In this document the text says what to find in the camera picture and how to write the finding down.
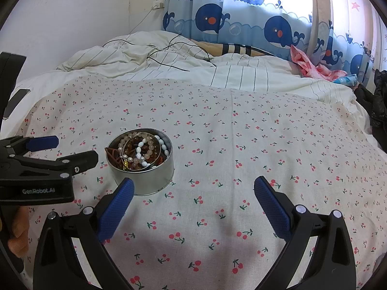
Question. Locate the pink cloth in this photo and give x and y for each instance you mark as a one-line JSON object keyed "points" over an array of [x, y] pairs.
{"points": [[307, 68]]}

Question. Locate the striped tan pillow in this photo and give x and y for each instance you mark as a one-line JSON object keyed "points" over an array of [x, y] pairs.
{"points": [[216, 49]]}

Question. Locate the black jacket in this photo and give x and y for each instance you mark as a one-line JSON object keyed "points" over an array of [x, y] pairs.
{"points": [[375, 106]]}

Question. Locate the round silver metal tin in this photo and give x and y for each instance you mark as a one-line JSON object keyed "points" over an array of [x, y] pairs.
{"points": [[148, 181]]}

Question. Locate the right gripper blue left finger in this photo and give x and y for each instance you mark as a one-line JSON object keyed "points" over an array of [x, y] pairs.
{"points": [[112, 208]]}

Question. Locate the white wall charger plug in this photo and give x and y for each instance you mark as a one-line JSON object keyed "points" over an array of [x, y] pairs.
{"points": [[157, 4]]}

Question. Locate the blue whale curtain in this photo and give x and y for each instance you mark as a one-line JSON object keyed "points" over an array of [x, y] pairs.
{"points": [[333, 33]]}

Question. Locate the black phone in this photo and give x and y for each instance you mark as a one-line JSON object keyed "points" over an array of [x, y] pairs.
{"points": [[14, 101]]}

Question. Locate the thin silver wire bangle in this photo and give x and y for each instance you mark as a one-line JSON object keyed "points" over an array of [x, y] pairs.
{"points": [[140, 150]]}

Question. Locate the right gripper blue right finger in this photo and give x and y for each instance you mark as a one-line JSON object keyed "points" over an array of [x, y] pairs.
{"points": [[277, 207]]}

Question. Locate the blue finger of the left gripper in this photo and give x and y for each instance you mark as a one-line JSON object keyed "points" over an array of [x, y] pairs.
{"points": [[80, 162], [42, 143]]}

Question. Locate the person left hand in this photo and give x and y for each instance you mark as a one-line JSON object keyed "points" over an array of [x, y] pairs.
{"points": [[18, 242]]}

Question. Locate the striped white duvet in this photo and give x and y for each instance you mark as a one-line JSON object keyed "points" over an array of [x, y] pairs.
{"points": [[165, 55]]}

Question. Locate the cherry print bed sheet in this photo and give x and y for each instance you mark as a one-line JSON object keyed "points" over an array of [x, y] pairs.
{"points": [[205, 229]]}

